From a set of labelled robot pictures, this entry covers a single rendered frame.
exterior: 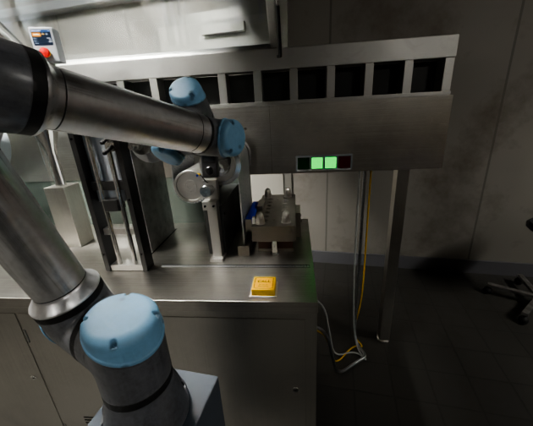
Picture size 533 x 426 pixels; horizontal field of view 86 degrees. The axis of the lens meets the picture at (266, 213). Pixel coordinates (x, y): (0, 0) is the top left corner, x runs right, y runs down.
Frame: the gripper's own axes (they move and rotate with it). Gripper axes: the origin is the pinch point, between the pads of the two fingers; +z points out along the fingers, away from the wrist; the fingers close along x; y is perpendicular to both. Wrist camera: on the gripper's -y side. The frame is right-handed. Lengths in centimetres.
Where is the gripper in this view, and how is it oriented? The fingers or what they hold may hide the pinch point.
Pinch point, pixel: (222, 170)
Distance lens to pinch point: 98.0
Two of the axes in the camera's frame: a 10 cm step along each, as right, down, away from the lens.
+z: 1.0, 3.4, 9.4
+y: 0.2, -9.4, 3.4
